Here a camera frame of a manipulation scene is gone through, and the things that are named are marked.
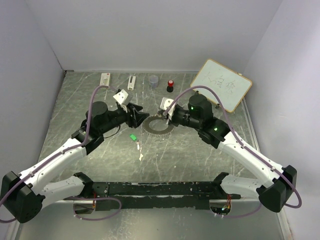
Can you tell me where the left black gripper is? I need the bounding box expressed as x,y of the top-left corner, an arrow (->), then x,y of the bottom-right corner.
99,101 -> 150,134

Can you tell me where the metal disc with keyrings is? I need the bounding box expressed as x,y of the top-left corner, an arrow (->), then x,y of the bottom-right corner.
142,115 -> 174,137

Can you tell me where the key with green tag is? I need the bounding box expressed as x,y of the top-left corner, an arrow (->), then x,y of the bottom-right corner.
129,134 -> 141,150

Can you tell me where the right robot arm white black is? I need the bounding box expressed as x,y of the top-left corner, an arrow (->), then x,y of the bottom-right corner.
160,94 -> 297,213

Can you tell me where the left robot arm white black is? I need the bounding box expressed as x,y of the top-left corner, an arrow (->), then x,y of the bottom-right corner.
0,101 -> 149,223

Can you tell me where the red black stamp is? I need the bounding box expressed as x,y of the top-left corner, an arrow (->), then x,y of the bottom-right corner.
166,79 -> 174,93

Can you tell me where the white stapler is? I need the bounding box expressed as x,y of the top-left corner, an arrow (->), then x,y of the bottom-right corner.
127,75 -> 136,91

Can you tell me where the clear jar of paperclips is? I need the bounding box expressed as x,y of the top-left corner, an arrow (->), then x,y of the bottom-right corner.
148,75 -> 159,89

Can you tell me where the green white staples box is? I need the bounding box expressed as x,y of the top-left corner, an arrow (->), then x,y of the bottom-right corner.
99,72 -> 111,88

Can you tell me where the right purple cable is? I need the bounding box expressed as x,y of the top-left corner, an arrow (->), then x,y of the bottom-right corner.
163,85 -> 302,219

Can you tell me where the purple cable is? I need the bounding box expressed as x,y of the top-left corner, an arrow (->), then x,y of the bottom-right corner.
0,84 -> 123,223
163,85 -> 302,219

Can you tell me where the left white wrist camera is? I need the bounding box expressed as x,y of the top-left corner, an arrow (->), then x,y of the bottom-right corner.
113,89 -> 132,106

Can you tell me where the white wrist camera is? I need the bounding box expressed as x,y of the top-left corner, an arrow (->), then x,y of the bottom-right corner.
160,97 -> 174,111
113,89 -> 132,106

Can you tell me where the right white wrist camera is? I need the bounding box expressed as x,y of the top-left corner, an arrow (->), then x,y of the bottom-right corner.
160,97 -> 174,111

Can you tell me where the small whiteboard yellow frame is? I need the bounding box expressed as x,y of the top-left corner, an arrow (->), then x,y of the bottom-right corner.
190,58 -> 253,113

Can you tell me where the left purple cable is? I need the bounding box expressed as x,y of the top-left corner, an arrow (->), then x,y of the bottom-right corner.
0,84 -> 123,223

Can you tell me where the aluminium frame rail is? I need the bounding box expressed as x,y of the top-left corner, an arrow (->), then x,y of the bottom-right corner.
241,98 -> 261,153

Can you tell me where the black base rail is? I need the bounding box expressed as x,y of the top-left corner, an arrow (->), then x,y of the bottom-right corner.
78,181 -> 241,211

